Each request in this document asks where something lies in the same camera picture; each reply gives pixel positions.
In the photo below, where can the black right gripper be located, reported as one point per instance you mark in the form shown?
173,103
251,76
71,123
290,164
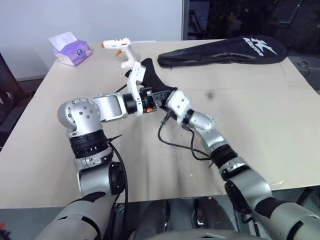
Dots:
163,105

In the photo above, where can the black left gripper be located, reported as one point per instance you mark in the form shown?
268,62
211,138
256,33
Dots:
145,100

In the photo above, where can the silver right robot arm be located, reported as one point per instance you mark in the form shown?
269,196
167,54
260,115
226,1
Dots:
207,123

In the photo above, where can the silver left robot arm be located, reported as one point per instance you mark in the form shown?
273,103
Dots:
82,112

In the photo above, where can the white glue gun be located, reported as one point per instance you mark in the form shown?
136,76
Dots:
126,47

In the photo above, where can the black racket cover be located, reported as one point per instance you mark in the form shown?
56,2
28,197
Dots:
225,51

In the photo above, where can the purple tissue pack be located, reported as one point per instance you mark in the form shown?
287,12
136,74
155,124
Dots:
73,51

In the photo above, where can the beige cardboard table cover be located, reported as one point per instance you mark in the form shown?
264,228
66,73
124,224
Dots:
250,130

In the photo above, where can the dark chair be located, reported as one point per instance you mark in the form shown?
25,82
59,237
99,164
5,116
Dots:
11,95

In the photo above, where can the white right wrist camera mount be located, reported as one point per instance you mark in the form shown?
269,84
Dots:
179,102

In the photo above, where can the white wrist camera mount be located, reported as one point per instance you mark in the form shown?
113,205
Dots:
179,102
132,86

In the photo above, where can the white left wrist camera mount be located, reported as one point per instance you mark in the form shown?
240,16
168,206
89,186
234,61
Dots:
132,86

